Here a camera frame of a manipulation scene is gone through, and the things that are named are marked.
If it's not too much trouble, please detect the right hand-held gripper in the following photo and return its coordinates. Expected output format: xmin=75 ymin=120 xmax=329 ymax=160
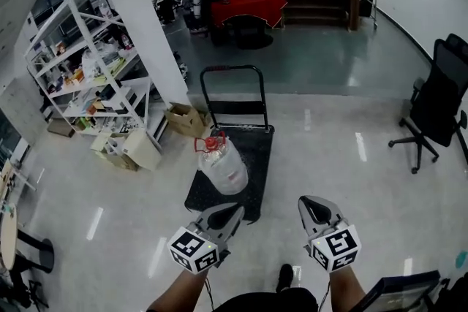
xmin=298 ymin=196 xmax=363 ymax=273

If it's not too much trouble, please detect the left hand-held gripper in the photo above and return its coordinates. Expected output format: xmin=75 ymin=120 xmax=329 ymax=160
xmin=167 ymin=202 xmax=245 ymax=274

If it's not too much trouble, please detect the clear water jug red handle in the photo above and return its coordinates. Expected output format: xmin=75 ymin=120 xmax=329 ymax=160
xmin=193 ymin=131 xmax=249 ymax=197

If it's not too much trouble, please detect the black platform trolley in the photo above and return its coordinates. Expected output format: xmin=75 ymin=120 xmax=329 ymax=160
xmin=184 ymin=64 xmax=274 ymax=226

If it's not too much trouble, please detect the person's right forearm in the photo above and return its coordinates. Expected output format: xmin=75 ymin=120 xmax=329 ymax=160
xmin=328 ymin=265 xmax=366 ymax=305

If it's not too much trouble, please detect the person's left forearm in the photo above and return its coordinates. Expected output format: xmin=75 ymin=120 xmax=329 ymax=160
xmin=146 ymin=268 xmax=210 ymax=312

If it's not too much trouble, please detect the person's right black shoe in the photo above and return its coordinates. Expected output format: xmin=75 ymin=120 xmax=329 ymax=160
xmin=276 ymin=264 xmax=295 ymax=293

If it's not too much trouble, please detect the person's black clothing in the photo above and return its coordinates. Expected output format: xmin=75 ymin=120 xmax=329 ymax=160
xmin=211 ymin=286 xmax=319 ymax=312

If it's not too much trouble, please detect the white plastic bin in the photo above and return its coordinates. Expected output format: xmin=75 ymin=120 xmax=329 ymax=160
xmin=122 ymin=127 xmax=162 ymax=172

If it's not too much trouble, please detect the open brown cardboard box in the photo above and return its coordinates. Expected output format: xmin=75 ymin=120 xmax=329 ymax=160
xmin=165 ymin=102 xmax=205 ymax=139

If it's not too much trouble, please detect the black flat tablet case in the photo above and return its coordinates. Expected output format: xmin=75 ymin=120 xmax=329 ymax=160
xmin=349 ymin=270 xmax=442 ymax=312

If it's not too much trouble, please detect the small brown cardboard box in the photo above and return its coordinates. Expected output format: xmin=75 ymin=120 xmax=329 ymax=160
xmin=95 ymin=149 xmax=140 ymax=172

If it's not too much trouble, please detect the black mesh office chair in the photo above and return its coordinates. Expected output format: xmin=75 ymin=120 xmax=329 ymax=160
xmin=388 ymin=33 xmax=468 ymax=175

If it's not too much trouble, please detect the brown wooden platform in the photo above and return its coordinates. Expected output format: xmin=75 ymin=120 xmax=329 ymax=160
xmin=47 ymin=118 xmax=76 ymax=138

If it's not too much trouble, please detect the white metal shelving rack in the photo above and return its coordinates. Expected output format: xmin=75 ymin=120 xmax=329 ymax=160
xmin=23 ymin=0 xmax=169 ymax=154

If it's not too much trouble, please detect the black folded stand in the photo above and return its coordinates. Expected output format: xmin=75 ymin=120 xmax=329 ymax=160
xmin=0 ymin=266 xmax=49 ymax=312

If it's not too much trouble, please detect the round wooden table black base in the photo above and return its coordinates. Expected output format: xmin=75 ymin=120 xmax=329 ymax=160
xmin=0 ymin=202 xmax=56 ymax=275

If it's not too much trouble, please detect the table with red cloth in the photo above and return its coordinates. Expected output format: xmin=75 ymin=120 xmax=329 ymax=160
xmin=210 ymin=0 xmax=288 ymax=48

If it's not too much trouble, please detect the grey locker cabinet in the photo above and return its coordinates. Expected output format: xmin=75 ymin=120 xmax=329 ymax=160
xmin=0 ymin=78 xmax=48 ymax=138

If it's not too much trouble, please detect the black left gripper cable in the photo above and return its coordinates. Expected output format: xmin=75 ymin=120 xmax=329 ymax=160
xmin=203 ymin=275 xmax=217 ymax=312

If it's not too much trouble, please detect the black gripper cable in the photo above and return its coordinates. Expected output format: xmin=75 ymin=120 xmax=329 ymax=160
xmin=317 ymin=281 xmax=332 ymax=312
xmin=203 ymin=275 xmax=217 ymax=312

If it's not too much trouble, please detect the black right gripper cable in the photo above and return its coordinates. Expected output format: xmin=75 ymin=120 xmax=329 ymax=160
xmin=317 ymin=281 xmax=332 ymax=312

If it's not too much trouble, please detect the black bin on metal frame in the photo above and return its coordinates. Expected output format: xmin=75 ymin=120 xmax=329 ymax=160
xmin=358 ymin=0 xmax=378 ymax=30

